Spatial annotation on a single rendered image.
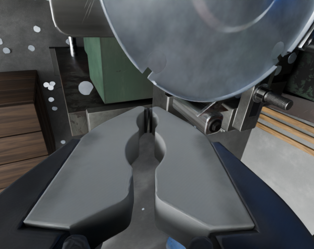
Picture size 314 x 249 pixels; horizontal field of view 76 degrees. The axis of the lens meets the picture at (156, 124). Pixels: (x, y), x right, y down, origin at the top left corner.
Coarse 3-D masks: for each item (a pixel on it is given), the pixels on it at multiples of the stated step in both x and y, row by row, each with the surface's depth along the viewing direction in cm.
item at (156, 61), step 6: (150, 54) 19; (156, 54) 20; (162, 54) 20; (150, 60) 20; (156, 60) 20; (162, 60) 20; (150, 66) 20; (156, 66) 20; (162, 66) 20; (156, 72) 20
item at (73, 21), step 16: (64, 0) 15; (80, 0) 15; (96, 0) 15; (64, 16) 15; (80, 16) 15; (96, 16) 16; (64, 32) 16; (80, 32) 16; (96, 32) 16; (112, 32) 17
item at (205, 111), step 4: (208, 104) 26; (212, 104) 25; (216, 104) 26; (220, 104) 26; (204, 108) 26; (208, 108) 26; (212, 108) 26; (216, 108) 26; (220, 108) 26; (224, 108) 27; (200, 112) 26; (204, 112) 26; (208, 112) 26; (212, 112) 26; (216, 112) 27
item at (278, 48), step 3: (279, 42) 26; (282, 42) 26; (276, 45) 26; (279, 45) 26; (282, 45) 27; (273, 48) 26; (276, 48) 26; (279, 48) 27; (282, 48) 27; (273, 51) 26; (276, 51) 27; (279, 51) 27; (273, 54) 27; (276, 54) 27; (279, 54) 27; (273, 57) 27; (276, 57) 27
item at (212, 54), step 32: (128, 0) 16; (160, 0) 17; (192, 0) 18; (224, 0) 19; (256, 0) 21; (288, 0) 23; (128, 32) 17; (160, 32) 19; (192, 32) 20; (224, 32) 22; (256, 32) 24; (288, 32) 26; (192, 64) 22; (224, 64) 24; (256, 64) 26; (192, 96) 24; (224, 96) 26
